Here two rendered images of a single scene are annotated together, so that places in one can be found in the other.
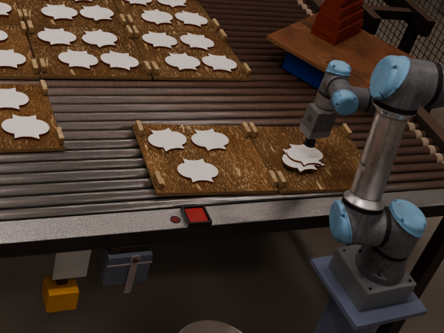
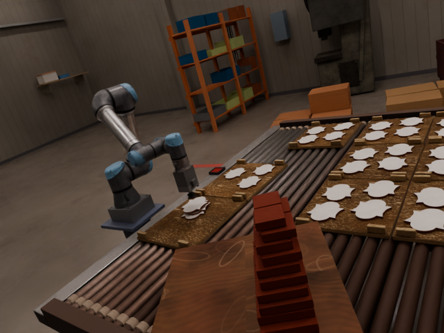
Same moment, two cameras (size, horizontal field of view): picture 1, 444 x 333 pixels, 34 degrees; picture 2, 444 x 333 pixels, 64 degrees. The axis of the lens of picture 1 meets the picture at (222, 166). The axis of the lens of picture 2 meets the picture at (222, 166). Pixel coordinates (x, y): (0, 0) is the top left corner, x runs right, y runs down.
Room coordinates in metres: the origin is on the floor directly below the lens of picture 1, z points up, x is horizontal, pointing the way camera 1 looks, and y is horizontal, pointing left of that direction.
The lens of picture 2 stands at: (3.62, -0.57, 1.68)
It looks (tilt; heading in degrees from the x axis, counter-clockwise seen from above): 20 degrees down; 162
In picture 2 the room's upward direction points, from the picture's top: 16 degrees counter-clockwise
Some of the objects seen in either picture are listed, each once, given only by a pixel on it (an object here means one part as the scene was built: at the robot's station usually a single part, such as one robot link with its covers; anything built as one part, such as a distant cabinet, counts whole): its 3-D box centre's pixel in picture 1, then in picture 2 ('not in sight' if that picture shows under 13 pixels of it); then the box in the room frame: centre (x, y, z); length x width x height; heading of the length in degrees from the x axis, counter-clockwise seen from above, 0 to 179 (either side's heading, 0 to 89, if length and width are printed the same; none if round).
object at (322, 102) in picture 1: (327, 99); (180, 162); (2.07, -0.26, 1.20); 0.08 x 0.08 x 0.05
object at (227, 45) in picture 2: not in sight; (223, 66); (-3.54, 2.37, 1.08); 2.34 x 0.64 x 2.15; 125
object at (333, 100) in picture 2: not in sight; (312, 119); (-0.38, 2.14, 0.33); 1.19 x 0.91 x 0.67; 36
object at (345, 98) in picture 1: (347, 98); (161, 146); (1.98, -0.31, 1.27); 0.11 x 0.11 x 0.08; 17
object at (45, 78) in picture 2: not in sight; (47, 77); (-8.21, -1.17, 1.84); 0.47 x 0.40 x 0.26; 125
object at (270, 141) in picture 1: (313, 158); (192, 219); (2.13, -0.30, 0.93); 0.41 x 0.35 x 0.02; 119
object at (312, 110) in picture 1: (318, 116); (187, 177); (2.08, -0.25, 1.12); 0.10 x 0.09 x 0.16; 39
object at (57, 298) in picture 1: (63, 274); not in sight; (1.43, 0.34, 0.74); 0.09 x 0.08 x 0.24; 122
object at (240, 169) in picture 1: (203, 158); (242, 180); (1.93, 0.07, 0.93); 0.41 x 0.35 x 0.02; 119
